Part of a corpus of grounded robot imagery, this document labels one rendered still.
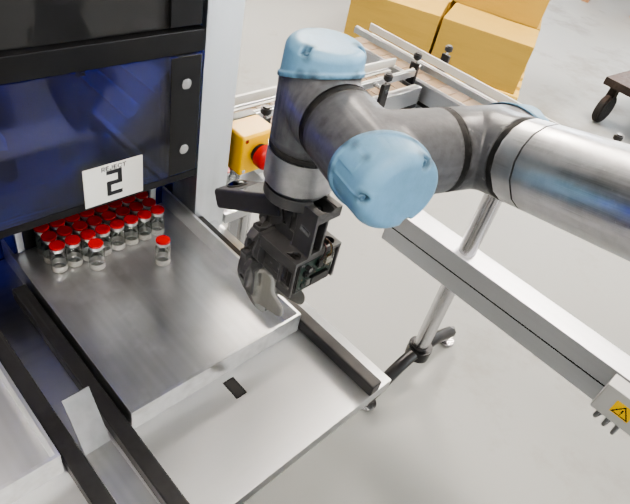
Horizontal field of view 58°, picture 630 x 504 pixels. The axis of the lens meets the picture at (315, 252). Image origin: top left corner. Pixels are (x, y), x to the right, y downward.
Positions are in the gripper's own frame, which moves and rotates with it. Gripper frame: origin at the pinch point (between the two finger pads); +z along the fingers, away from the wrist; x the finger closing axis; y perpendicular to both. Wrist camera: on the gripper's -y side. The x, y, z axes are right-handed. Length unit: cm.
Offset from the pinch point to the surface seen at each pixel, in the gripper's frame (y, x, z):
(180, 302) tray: -10.8, -4.8, 7.4
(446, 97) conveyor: -28, 82, 2
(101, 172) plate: -23.4, -8.9, -8.5
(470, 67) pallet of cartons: -126, 288, 74
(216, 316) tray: -5.8, -2.2, 7.4
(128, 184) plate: -23.3, -5.2, -5.2
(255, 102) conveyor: -45, 36, 2
